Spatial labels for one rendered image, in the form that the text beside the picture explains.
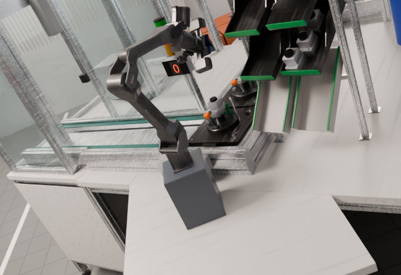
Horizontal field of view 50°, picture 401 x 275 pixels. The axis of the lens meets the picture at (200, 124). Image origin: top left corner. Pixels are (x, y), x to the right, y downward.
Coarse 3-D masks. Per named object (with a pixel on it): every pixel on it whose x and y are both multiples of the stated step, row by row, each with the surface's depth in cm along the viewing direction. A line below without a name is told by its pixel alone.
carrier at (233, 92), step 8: (240, 80) 201; (232, 88) 191; (248, 88) 188; (256, 88) 186; (224, 96) 196; (232, 96) 193; (240, 96) 185; (248, 96) 184; (256, 96) 184; (240, 104) 183; (248, 104) 180
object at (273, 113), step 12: (264, 84) 155; (276, 84) 153; (288, 84) 150; (264, 96) 156; (276, 96) 152; (288, 96) 144; (264, 108) 155; (276, 108) 151; (288, 108) 144; (264, 120) 154; (276, 120) 150; (288, 120) 145; (276, 132) 149; (288, 132) 145
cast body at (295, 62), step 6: (288, 48) 134; (294, 48) 133; (288, 54) 132; (294, 54) 132; (300, 54) 133; (282, 60) 134; (288, 60) 132; (294, 60) 131; (300, 60) 133; (288, 66) 135; (294, 66) 133; (300, 66) 134
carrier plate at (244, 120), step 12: (240, 108) 180; (252, 108) 176; (204, 120) 183; (240, 120) 171; (252, 120) 168; (204, 132) 174; (228, 132) 166; (240, 132) 163; (192, 144) 171; (228, 144) 161
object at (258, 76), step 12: (264, 24) 154; (252, 36) 149; (264, 36) 152; (276, 36) 149; (288, 36) 143; (252, 48) 150; (264, 48) 149; (276, 48) 145; (252, 60) 150; (264, 60) 146; (276, 60) 142; (252, 72) 146; (264, 72) 143; (276, 72) 139
